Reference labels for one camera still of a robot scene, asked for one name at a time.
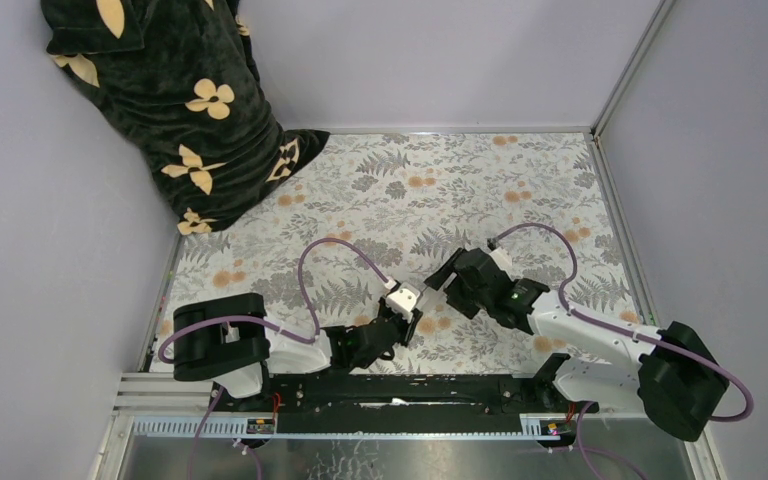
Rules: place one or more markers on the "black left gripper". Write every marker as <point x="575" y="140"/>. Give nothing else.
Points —
<point x="405" y="328"/>

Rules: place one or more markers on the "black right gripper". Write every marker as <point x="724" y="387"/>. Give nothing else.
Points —
<point x="453" y="291"/>

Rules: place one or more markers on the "white cardboard paper box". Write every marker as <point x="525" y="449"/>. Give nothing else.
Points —
<point x="424" y="302"/>

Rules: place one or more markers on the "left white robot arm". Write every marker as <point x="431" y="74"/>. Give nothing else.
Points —
<point x="230" y="341"/>

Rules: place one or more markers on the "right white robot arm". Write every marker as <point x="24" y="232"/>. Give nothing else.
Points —
<point x="668" y="374"/>

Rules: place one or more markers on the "floral patterned table cloth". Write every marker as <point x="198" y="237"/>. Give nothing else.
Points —
<point x="401" y="205"/>

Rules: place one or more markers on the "black floral plush blanket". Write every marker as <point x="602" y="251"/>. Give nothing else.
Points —
<point x="178" y="79"/>

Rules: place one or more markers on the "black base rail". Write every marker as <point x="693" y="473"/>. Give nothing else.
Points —
<point x="315" y="392"/>

